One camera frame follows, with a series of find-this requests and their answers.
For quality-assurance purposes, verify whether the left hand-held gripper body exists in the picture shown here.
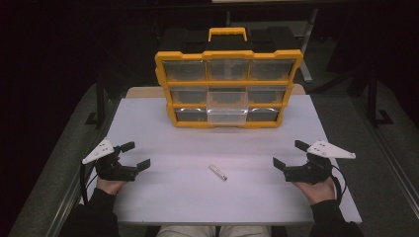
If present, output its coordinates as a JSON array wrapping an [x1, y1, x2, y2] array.
[[81, 136, 139, 183]]

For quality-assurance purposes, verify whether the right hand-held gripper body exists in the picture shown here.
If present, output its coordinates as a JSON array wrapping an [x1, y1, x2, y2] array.
[[284, 139, 357, 186]]

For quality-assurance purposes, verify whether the small white stick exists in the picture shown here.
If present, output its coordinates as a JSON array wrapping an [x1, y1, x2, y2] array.
[[209, 164, 228, 182]]

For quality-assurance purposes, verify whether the clear plastic drawer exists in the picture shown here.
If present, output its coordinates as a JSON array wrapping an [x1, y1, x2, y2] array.
[[206, 87, 249, 125]]

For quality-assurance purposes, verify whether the person's left hand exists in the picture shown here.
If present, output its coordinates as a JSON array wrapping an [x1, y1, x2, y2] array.
[[95, 177, 128, 197]]

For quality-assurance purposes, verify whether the person's right hand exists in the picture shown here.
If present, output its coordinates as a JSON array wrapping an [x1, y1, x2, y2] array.
[[292, 176, 337, 206]]

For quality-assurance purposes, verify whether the black metal stand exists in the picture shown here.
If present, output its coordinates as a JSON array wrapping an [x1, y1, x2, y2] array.
[[84, 70, 107, 128], [366, 67, 395, 128]]

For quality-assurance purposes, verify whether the person's right leg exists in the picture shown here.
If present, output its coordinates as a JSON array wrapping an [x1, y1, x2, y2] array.
[[219, 225, 273, 237]]

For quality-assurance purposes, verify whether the person's leg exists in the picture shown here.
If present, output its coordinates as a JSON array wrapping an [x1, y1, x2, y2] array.
[[155, 225, 217, 237], [219, 225, 273, 237]]

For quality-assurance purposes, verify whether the person's left leg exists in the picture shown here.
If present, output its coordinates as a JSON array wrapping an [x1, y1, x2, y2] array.
[[155, 225, 217, 237]]

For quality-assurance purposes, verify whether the grey metal stand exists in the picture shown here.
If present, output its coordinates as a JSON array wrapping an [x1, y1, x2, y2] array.
[[297, 8, 320, 84]]

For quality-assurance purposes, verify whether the yellow black drawer organizer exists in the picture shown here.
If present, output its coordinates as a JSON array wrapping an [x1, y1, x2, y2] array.
[[154, 27, 304, 129]]

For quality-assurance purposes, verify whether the black cable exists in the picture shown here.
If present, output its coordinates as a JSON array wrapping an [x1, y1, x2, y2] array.
[[79, 161, 100, 205], [330, 163, 348, 202]]

